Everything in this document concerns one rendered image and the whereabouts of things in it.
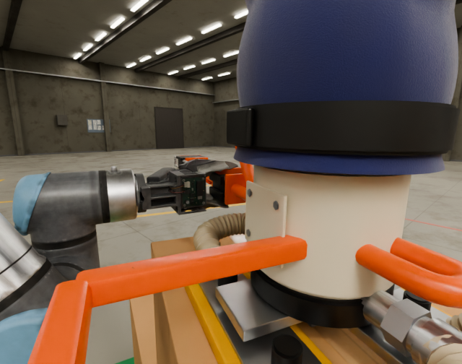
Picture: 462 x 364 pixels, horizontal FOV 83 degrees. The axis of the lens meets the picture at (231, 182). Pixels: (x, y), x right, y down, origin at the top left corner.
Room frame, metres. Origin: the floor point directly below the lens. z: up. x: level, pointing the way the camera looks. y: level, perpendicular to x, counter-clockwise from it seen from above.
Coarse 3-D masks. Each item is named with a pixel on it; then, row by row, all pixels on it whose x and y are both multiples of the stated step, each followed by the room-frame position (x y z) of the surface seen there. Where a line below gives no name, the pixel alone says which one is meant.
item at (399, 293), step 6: (402, 288) 0.34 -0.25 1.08; (396, 294) 0.32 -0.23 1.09; (402, 294) 0.32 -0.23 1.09; (408, 294) 0.28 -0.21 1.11; (414, 300) 0.28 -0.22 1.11; (420, 300) 0.27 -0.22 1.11; (426, 300) 0.27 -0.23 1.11; (426, 306) 0.27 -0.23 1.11; (432, 306) 0.30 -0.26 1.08; (432, 312) 0.29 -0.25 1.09; (438, 312) 0.29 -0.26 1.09; (444, 312) 0.29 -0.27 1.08; (444, 318) 0.27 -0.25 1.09
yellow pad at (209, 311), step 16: (192, 288) 0.34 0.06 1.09; (208, 288) 0.33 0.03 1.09; (192, 304) 0.32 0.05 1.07; (208, 304) 0.30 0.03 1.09; (208, 320) 0.27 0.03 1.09; (224, 320) 0.27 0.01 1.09; (208, 336) 0.26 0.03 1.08; (224, 336) 0.25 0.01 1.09; (272, 336) 0.24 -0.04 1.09; (288, 336) 0.22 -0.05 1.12; (304, 336) 0.25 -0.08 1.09; (224, 352) 0.23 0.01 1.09; (240, 352) 0.22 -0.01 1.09; (256, 352) 0.22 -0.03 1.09; (272, 352) 0.20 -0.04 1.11; (288, 352) 0.20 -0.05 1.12; (304, 352) 0.22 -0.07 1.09; (320, 352) 0.23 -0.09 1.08
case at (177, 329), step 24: (168, 240) 0.54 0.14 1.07; (192, 240) 0.54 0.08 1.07; (240, 240) 0.54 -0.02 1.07; (168, 312) 0.31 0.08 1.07; (192, 312) 0.31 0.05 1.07; (456, 312) 0.32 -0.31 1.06; (168, 336) 0.29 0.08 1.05; (192, 336) 0.27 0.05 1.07; (312, 336) 0.27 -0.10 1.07; (336, 336) 0.27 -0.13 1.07; (168, 360) 0.30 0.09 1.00; (192, 360) 0.24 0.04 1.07; (216, 360) 0.24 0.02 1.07; (336, 360) 0.24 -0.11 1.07; (360, 360) 0.24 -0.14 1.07; (384, 360) 0.24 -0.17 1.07
